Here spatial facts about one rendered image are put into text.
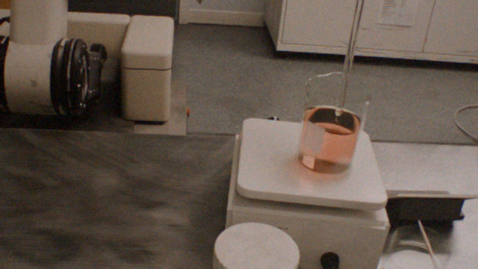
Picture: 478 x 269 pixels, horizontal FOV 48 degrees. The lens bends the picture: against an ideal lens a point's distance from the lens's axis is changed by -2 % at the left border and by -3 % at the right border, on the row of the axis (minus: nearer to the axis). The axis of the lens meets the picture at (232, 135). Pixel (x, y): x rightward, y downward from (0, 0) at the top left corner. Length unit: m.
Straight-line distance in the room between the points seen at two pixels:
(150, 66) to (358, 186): 1.01
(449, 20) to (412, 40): 0.23
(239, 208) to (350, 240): 0.09
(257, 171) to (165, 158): 0.19
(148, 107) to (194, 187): 0.89
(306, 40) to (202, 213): 2.47
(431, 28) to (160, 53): 2.03
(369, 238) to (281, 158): 0.10
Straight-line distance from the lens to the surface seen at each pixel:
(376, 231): 0.44
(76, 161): 0.61
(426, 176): 0.66
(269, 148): 0.47
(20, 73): 1.18
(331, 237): 0.44
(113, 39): 1.63
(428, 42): 3.18
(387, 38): 3.08
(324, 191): 0.43
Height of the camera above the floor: 1.08
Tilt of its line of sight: 29 degrees down
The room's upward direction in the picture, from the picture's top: 6 degrees clockwise
